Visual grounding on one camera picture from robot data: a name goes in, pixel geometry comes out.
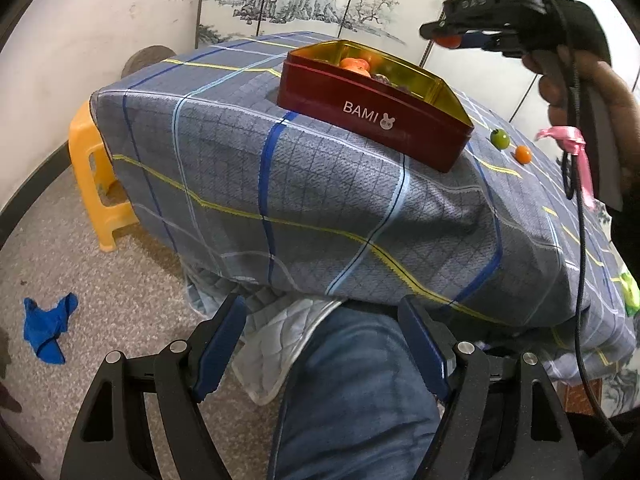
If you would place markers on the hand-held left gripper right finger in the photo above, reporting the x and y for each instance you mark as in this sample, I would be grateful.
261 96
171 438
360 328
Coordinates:
425 350

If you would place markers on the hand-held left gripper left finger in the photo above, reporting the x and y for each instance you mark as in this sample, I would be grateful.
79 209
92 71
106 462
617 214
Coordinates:
220 345

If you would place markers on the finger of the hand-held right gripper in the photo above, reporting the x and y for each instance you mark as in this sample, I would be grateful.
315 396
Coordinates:
475 40
432 27

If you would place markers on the red cherry tomato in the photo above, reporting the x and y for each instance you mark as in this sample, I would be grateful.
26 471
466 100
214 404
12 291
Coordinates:
448 40

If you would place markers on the dark brown round fruit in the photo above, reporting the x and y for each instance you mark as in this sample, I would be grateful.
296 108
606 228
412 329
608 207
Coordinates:
384 79

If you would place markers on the orange toys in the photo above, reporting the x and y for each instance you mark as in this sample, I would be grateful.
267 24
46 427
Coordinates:
350 64

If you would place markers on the red tin box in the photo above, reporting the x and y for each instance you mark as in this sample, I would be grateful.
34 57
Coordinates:
360 125

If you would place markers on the person's right hand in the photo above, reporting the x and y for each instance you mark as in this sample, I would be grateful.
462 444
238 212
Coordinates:
615 120

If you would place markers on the grey quilted blanket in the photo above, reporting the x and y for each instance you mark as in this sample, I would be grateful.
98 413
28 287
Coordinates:
280 340

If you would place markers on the person's blue jeans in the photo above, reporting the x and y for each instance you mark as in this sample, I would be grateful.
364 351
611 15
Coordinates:
350 400

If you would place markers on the green cherry tomato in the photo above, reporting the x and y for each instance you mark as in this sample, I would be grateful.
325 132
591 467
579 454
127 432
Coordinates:
498 138

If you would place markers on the orange cherry tomato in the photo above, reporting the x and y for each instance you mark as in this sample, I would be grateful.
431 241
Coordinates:
522 154

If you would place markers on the pink ribbon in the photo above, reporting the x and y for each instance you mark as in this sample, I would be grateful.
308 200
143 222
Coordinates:
565 136

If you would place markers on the blue plaid tablecloth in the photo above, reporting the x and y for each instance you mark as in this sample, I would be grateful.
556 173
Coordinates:
300 200

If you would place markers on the blue cloth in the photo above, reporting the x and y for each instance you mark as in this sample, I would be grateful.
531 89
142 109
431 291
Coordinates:
47 330

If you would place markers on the green tissue pack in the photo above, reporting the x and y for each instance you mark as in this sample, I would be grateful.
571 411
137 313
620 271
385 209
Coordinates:
632 295

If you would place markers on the yellow plastic stool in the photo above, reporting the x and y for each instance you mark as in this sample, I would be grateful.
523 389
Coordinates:
82 135

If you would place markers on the round brown stool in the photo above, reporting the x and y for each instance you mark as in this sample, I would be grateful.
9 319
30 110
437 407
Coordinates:
145 57

